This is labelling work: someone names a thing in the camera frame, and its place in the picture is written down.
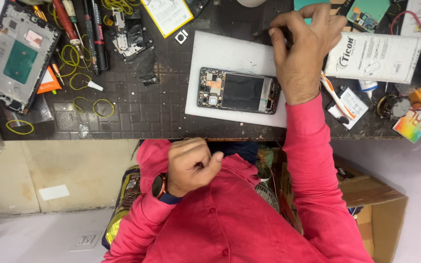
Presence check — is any silver phone frame, green patch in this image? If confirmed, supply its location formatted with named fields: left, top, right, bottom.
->
left=0, top=0, right=62, bottom=115

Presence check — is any small white camera module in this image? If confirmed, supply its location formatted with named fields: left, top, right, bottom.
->
left=174, top=29, right=189, bottom=45

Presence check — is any white bottle with blue band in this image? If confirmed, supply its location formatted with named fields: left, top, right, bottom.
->
left=358, top=80, right=379, bottom=100

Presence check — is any red-handled screwdriver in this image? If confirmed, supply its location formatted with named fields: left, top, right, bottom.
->
left=51, top=0, right=87, bottom=60

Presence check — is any small orange screwdriver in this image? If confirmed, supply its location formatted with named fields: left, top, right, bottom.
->
left=49, top=60, right=65, bottom=87

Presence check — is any heap of yellow rubber bands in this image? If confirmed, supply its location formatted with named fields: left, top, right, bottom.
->
left=100, top=0, right=142, bottom=16

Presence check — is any white paper slip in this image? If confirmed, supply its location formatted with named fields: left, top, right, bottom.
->
left=38, top=184, right=71, bottom=201

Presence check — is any black phone part with tape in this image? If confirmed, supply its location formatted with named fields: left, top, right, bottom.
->
left=108, top=8, right=159, bottom=87

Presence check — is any yellow-edged phone battery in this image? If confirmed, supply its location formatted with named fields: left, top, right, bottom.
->
left=140, top=0, right=195, bottom=39

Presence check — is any round metal solder spool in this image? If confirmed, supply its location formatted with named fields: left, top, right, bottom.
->
left=376, top=94, right=412, bottom=121

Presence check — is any white cup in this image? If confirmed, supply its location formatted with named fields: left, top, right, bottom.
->
left=236, top=0, right=268, bottom=8

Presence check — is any rainbow-coloured card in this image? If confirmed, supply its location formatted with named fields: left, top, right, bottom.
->
left=392, top=105, right=421, bottom=144

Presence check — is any green phone circuit part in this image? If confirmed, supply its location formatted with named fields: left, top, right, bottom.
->
left=346, top=0, right=392, bottom=34

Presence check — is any opened black smartphone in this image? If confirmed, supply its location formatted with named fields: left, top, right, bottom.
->
left=197, top=67, right=281, bottom=115

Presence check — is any white power socket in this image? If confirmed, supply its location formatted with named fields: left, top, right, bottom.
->
left=69, top=230, right=103, bottom=253

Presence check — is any white fan grille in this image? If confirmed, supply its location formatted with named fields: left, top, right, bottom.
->
left=254, top=182, right=281, bottom=213

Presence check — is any orange card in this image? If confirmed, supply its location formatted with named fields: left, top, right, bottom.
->
left=36, top=66, right=63, bottom=95

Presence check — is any red cable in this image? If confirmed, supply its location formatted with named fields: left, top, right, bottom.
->
left=390, top=10, right=421, bottom=39

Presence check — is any person's red shirt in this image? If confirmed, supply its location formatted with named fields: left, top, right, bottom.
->
left=102, top=138, right=375, bottom=263

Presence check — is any white foam work mat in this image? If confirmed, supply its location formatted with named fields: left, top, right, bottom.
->
left=185, top=30, right=288, bottom=129

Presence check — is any tangle of yellow rubber bands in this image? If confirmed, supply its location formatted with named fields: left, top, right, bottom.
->
left=58, top=35, right=93, bottom=78

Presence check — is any white nozzle tip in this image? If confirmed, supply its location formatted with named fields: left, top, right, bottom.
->
left=86, top=80, right=105, bottom=92

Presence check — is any clear plastic film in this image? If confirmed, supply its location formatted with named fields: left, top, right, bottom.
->
left=3, top=94, right=55, bottom=124

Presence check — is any white printed carton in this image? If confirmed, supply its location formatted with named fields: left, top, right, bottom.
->
left=324, top=31, right=421, bottom=85

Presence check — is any small white-label phone battery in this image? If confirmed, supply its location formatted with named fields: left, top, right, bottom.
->
left=326, top=86, right=370, bottom=131

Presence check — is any person's left hand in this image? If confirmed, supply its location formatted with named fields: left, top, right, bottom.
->
left=167, top=138, right=225, bottom=198

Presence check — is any yellow and blue packet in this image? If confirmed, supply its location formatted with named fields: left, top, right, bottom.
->
left=102, top=165, right=142, bottom=251

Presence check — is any teal phone cover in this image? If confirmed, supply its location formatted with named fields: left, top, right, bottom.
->
left=293, top=0, right=331, bottom=25

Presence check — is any black marker pen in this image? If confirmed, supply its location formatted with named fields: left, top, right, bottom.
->
left=81, top=0, right=101, bottom=76
left=90, top=0, right=110, bottom=72

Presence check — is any dark phone part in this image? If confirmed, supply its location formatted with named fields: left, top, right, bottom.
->
left=184, top=0, right=210, bottom=18

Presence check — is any brown cardboard box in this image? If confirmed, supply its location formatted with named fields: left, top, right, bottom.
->
left=279, top=146, right=409, bottom=263

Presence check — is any black smartwatch with blue strap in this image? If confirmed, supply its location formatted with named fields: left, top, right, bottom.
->
left=151, top=173, right=184, bottom=205

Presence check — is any yellow rubber band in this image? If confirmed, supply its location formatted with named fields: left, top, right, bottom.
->
left=5, top=119, right=35, bottom=136
left=68, top=72, right=93, bottom=91
left=72, top=96, right=87, bottom=114
left=92, top=98, right=115, bottom=118

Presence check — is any person's right hand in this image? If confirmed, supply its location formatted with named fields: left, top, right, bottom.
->
left=268, top=3, right=348, bottom=106

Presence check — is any orange and white toothbrush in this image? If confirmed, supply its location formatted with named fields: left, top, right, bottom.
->
left=320, top=71, right=357, bottom=121

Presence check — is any green-handled screwdriver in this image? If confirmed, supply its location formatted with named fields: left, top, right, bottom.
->
left=61, top=0, right=85, bottom=48

